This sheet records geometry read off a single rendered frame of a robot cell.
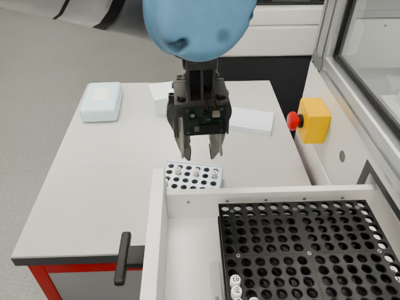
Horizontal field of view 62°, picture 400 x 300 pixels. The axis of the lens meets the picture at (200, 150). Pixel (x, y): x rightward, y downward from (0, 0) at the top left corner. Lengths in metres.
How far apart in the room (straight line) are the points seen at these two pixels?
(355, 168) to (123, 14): 0.50
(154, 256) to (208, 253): 0.13
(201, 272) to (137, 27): 0.38
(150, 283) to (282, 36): 0.92
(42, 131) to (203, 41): 2.18
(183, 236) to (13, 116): 2.15
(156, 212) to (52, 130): 1.92
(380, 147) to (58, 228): 0.57
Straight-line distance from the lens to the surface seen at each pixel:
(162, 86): 0.97
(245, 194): 0.54
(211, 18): 0.21
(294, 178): 0.77
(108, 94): 0.97
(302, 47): 1.19
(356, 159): 0.63
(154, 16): 0.20
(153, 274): 0.41
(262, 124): 0.88
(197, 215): 0.57
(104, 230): 0.67
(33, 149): 2.23
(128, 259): 0.45
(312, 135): 0.72
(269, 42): 1.16
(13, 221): 1.85
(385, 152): 0.55
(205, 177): 0.71
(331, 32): 0.74
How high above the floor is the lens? 1.28
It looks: 40 degrees down
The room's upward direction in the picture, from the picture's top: straight up
